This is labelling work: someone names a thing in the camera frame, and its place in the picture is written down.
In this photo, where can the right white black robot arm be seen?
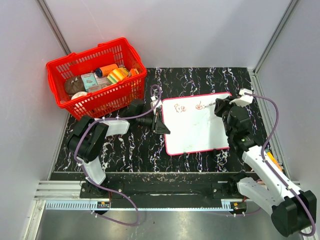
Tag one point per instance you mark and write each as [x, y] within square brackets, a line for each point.
[291, 209]

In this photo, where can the yellow green striped package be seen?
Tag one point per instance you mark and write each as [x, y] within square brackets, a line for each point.
[117, 75]

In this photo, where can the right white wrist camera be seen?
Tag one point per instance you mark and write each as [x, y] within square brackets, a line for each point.
[245, 98]

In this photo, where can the pink framed whiteboard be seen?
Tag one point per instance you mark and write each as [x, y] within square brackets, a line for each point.
[193, 128]

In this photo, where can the orange small package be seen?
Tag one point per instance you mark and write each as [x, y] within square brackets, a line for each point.
[133, 72]

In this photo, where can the red plastic shopping basket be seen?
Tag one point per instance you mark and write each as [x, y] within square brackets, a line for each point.
[102, 102]

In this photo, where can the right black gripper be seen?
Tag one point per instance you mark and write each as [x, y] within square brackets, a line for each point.
[221, 104]

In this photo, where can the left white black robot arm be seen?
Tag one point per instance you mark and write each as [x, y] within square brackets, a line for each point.
[88, 136]

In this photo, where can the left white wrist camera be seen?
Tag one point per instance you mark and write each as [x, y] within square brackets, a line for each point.
[155, 102]

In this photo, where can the aluminium rail frame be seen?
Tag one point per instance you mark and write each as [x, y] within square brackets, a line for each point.
[59, 213]

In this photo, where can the pink white small box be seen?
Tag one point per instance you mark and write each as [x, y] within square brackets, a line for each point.
[101, 83]

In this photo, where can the brown round bread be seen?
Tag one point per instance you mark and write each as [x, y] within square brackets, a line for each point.
[74, 85]

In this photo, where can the teal small box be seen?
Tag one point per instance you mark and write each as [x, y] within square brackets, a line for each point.
[89, 80]

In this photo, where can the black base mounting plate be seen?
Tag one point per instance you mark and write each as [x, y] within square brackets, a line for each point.
[168, 190]

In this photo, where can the orange blue cylinder can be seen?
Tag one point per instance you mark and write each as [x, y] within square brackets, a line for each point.
[105, 70]

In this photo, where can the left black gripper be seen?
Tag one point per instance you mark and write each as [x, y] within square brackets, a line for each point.
[157, 125]

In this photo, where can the red whiteboard marker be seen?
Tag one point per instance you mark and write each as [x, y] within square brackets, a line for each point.
[209, 105]

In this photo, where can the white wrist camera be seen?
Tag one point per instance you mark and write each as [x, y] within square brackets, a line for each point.
[155, 102]
[245, 98]

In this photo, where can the white round lid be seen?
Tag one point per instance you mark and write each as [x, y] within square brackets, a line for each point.
[79, 94]

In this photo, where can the orange yellow tag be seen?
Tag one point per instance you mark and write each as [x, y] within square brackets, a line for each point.
[271, 157]

